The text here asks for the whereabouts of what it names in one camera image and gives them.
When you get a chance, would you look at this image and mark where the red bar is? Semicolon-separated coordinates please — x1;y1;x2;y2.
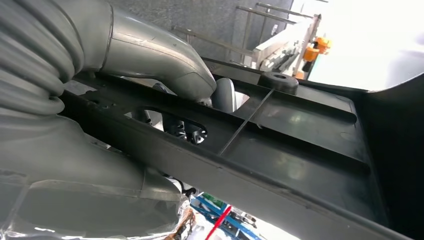
204;205;233;240

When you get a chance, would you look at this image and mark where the stainless steel side table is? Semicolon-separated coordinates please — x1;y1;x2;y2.
171;1;323;80

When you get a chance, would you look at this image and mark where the stamped metal panel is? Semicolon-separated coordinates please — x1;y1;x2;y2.
253;19;314;72

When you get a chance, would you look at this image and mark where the orange round object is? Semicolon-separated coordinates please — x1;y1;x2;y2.
303;46;321;63
314;36;332;55

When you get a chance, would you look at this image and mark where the blue metal frame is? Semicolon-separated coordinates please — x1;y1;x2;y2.
190;193;263;240

